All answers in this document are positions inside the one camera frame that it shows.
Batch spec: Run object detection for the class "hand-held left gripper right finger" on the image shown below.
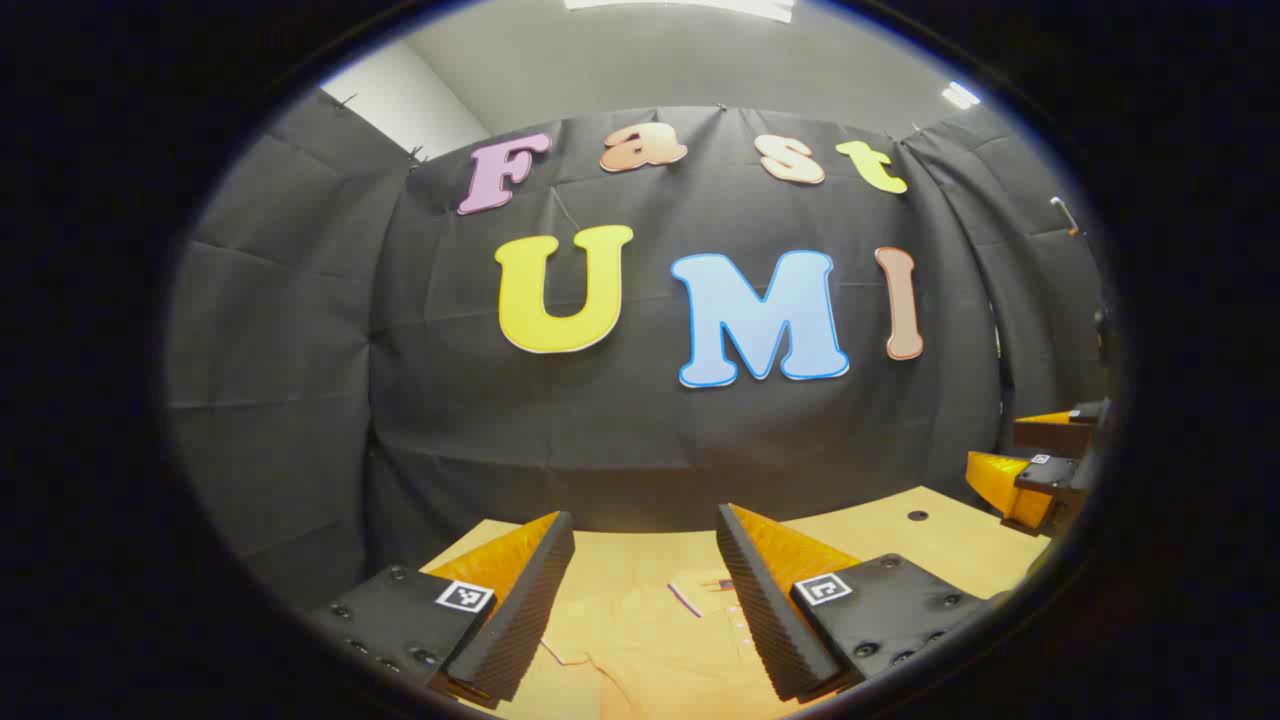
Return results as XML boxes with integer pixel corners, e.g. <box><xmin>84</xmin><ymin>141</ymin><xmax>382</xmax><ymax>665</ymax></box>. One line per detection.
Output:
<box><xmin>714</xmin><ymin>502</ymin><xmax>1013</xmax><ymax>703</ymax></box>

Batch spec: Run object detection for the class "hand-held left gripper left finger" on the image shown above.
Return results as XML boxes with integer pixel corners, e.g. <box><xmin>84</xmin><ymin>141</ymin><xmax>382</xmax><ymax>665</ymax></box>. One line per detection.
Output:
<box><xmin>305</xmin><ymin>510</ymin><xmax>577</xmax><ymax>711</ymax></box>

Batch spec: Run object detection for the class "orange T-shirt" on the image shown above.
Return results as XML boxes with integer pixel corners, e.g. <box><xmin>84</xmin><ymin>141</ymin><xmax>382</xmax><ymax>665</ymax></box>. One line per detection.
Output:
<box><xmin>495</xmin><ymin>568</ymin><xmax>801</xmax><ymax>720</ymax></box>

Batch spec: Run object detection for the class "black backdrop cloth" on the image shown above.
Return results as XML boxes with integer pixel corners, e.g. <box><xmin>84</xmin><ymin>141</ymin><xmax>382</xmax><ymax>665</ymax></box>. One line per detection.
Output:
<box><xmin>165</xmin><ymin>88</ymin><xmax>1113</xmax><ymax>611</ymax></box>

